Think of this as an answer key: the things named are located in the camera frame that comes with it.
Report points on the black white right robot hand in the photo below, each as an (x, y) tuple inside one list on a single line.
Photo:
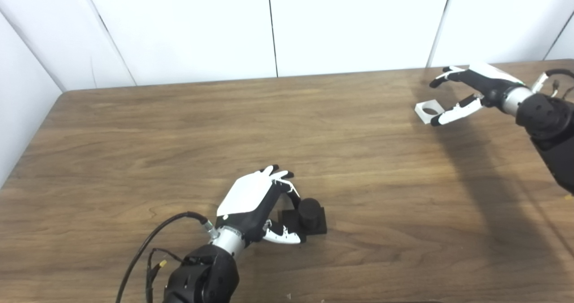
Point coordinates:
[(491, 85)]

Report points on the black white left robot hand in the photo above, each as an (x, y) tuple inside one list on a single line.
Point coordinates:
[(249, 193)]

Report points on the black peg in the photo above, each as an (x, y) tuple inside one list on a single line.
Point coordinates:
[(310, 215)]

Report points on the white square piece with hole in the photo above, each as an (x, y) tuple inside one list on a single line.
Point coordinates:
[(421, 114)]

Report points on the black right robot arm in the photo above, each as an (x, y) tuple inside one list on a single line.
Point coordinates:
[(549, 119)]

